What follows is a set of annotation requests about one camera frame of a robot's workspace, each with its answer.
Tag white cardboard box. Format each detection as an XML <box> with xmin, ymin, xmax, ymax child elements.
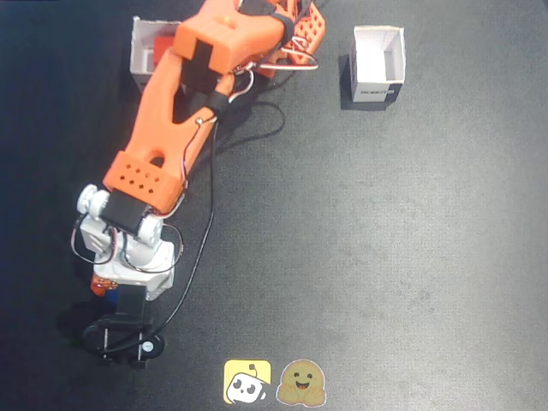
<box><xmin>129</xmin><ymin>15</ymin><xmax>186</xmax><ymax>93</ymax></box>
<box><xmin>348</xmin><ymin>24</ymin><xmax>407</xmax><ymax>104</ymax></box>

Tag small orange circuit board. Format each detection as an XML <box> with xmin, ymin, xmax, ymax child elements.
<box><xmin>89</xmin><ymin>276</ymin><xmax>120</xmax><ymax>297</ymax></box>

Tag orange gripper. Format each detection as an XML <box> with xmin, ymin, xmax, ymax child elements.
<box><xmin>280</xmin><ymin>0</ymin><xmax>327</xmax><ymax>59</ymax></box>

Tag yellow robot sticker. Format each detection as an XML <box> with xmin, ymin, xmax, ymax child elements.
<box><xmin>223</xmin><ymin>359</ymin><xmax>273</xmax><ymax>405</ymax></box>

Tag white and red wires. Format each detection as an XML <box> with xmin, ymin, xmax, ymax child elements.
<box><xmin>229</xmin><ymin>36</ymin><xmax>321</xmax><ymax>104</ymax></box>

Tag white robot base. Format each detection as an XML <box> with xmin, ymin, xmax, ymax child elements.
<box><xmin>92</xmin><ymin>256</ymin><xmax>177</xmax><ymax>303</ymax></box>

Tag black table clamp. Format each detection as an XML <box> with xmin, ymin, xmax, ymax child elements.
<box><xmin>82</xmin><ymin>285</ymin><xmax>167</xmax><ymax>370</ymax></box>

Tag hugging face emoji sticker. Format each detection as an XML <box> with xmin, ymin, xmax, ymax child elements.
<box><xmin>275</xmin><ymin>358</ymin><xmax>328</xmax><ymax>406</ymax></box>

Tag red cube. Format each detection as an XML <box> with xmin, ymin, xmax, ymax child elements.
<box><xmin>152</xmin><ymin>35</ymin><xmax>177</xmax><ymax>62</ymax></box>

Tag long black cable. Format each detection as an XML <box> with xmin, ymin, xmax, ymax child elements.
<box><xmin>140</xmin><ymin>100</ymin><xmax>287</xmax><ymax>344</ymax></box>

